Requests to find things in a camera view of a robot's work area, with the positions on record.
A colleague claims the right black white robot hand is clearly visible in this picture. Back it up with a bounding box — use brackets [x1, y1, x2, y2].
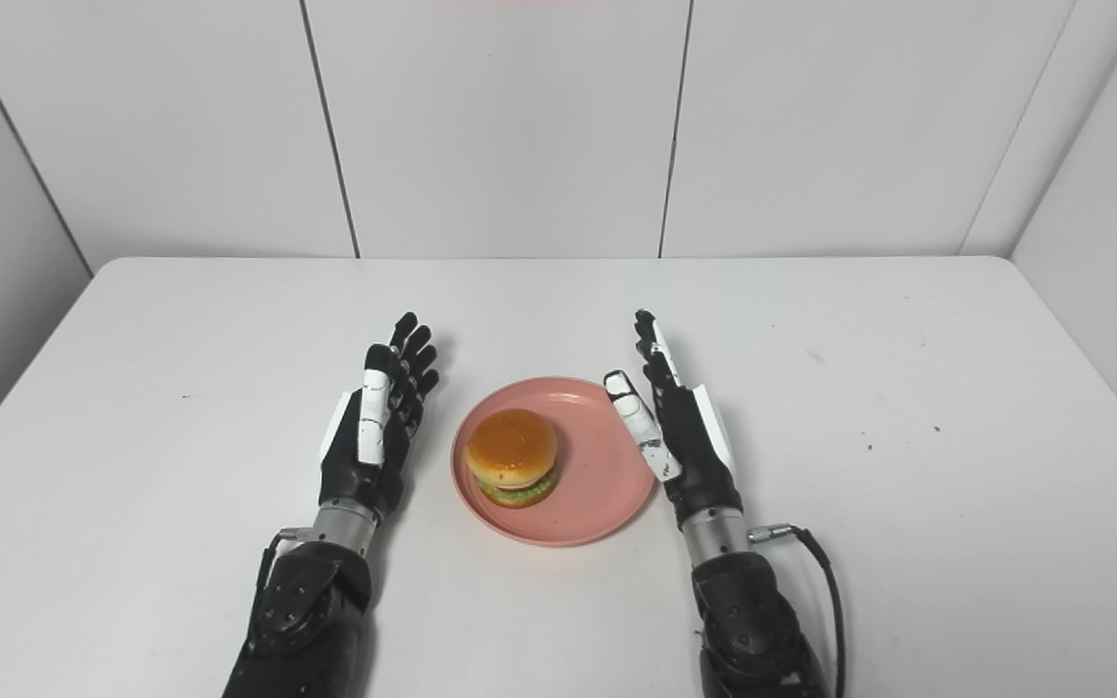
[603, 309, 745, 530]

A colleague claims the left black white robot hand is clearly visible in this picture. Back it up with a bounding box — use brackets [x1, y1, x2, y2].
[318, 311, 441, 524]

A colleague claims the pink round plate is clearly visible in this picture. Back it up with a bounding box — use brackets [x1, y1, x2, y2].
[451, 376, 657, 548]

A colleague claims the toy hamburger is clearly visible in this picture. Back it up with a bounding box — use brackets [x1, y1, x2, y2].
[465, 408, 561, 509]

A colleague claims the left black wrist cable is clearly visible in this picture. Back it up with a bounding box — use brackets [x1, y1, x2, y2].
[254, 527, 313, 631]

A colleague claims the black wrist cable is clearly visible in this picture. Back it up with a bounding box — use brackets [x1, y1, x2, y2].
[254, 527, 313, 631]
[749, 523, 846, 698]

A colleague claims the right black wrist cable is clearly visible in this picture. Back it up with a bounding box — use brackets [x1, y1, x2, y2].
[749, 523, 846, 698]

